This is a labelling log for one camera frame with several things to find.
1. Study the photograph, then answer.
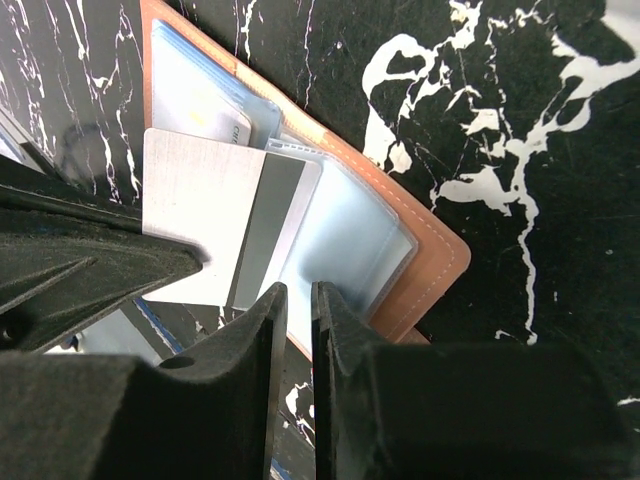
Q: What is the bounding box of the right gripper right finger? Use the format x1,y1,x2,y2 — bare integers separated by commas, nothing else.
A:
311,282,639,479

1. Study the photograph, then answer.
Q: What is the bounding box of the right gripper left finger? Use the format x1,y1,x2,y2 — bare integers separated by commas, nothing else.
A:
1,283,287,479

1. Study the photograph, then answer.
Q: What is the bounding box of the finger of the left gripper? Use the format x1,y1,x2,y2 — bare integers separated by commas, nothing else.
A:
1,158,203,350

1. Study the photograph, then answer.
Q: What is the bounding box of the pink leather card holder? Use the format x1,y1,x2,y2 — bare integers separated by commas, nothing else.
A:
140,1,471,355

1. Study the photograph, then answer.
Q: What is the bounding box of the silver magnetic stripe card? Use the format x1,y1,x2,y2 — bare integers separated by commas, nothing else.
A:
142,128,322,305

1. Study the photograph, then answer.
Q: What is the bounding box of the silver VIP card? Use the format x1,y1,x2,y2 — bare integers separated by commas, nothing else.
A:
151,20,252,146

